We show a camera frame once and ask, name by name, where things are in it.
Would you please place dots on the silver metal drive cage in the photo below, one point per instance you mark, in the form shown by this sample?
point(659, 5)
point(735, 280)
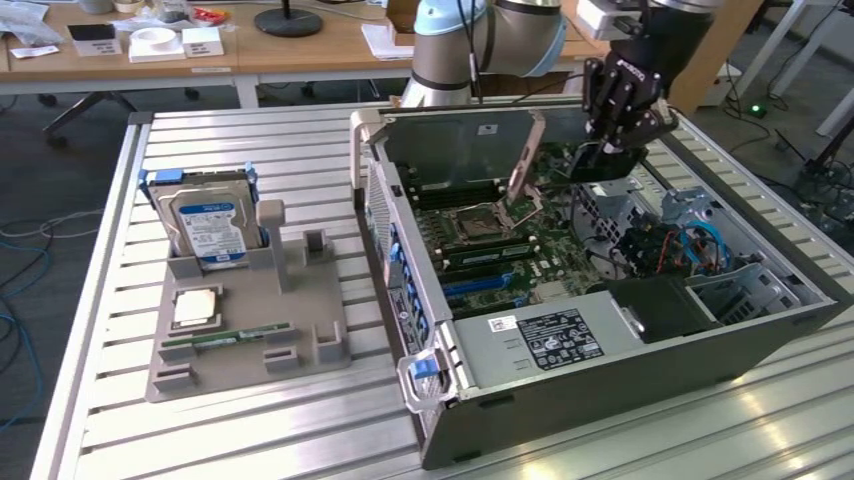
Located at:
point(611, 210)

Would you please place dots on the black round lamp base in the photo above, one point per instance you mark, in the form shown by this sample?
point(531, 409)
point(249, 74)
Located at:
point(289, 22)

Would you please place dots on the installed RAM stick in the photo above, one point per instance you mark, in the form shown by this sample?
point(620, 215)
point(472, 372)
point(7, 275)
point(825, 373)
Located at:
point(491, 254)

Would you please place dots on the clear plastic bag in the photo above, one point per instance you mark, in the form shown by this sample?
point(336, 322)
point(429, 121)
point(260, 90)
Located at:
point(30, 22)

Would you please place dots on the blue expansion slot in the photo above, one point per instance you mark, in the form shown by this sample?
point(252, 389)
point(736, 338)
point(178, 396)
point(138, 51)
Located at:
point(476, 286)

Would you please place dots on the white tape roll on box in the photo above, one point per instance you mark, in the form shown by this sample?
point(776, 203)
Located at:
point(157, 45)

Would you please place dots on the white box with black lid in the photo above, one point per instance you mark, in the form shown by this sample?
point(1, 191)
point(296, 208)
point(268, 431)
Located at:
point(94, 40)

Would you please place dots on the black plastic air shroud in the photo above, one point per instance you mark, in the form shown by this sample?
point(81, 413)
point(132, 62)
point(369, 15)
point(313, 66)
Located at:
point(668, 310)

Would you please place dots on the graphics card with metal bracket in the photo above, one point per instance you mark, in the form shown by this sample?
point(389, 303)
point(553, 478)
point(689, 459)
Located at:
point(601, 165)

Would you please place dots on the wooden cabinet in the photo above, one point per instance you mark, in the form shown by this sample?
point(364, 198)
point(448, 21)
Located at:
point(735, 30)

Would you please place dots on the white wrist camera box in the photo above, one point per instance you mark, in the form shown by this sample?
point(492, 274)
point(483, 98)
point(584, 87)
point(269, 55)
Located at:
point(601, 17)

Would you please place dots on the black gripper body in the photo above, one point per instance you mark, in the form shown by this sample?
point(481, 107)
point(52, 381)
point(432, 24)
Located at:
point(657, 50)

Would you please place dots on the black office chair base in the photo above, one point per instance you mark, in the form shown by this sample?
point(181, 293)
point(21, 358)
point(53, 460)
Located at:
point(74, 115)

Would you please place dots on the metal socket cover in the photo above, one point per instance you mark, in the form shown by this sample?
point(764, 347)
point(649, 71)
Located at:
point(528, 207)

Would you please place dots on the plain white box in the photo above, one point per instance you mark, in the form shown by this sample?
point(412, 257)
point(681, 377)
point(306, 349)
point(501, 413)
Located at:
point(202, 42)

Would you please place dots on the green motherboard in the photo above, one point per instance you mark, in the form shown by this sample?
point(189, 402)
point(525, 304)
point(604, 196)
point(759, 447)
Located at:
point(555, 260)

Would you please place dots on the CPU socket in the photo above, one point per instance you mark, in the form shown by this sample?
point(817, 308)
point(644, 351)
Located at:
point(480, 225)

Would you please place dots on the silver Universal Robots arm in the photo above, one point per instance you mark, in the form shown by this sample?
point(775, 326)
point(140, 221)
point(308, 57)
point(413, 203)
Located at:
point(454, 50)

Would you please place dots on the wooden desk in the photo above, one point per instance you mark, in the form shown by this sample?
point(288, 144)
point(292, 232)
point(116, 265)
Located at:
point(268, 55)

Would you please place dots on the white table frame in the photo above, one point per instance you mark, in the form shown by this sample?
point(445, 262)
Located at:
point(801, 45)

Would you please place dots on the silver disk bay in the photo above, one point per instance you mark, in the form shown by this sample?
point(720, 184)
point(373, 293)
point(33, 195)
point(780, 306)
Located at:
point(748, 295)

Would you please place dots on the grey power supply unit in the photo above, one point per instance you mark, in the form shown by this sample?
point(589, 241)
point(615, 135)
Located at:
point(495, 360)

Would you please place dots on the white paper stack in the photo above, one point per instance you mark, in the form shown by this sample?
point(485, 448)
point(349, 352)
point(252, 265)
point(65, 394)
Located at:
point(388, 42)

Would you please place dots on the blue case latch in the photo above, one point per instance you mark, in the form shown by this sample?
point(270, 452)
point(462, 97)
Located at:
point(422, 372)

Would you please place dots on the CPU with metal lid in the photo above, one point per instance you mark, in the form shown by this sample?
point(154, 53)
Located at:
point(196, 306)

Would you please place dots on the red and white card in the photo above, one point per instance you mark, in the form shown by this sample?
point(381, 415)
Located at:
point(34, 51)

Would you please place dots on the blue slot retention clip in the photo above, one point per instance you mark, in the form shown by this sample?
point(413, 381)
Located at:
point(394, 237)
point(421, 327)
point(413, 304)
point(401, 260)

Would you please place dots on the brown cardboard box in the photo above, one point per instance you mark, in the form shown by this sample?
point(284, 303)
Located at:
point(401, 15)

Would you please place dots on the grey plastic parts rack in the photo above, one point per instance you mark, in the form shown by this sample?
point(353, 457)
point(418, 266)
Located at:
point(254, 310)

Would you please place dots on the hard disk in blue caddy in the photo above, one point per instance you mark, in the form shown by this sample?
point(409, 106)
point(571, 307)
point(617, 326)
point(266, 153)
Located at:
point(208, 225)

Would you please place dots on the dark grey open PC case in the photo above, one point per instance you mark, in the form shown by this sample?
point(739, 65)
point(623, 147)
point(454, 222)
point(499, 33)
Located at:
point(601, 400)

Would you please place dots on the green loose RAM stick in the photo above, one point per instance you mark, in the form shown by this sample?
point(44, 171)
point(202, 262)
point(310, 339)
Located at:
point(228, 337)

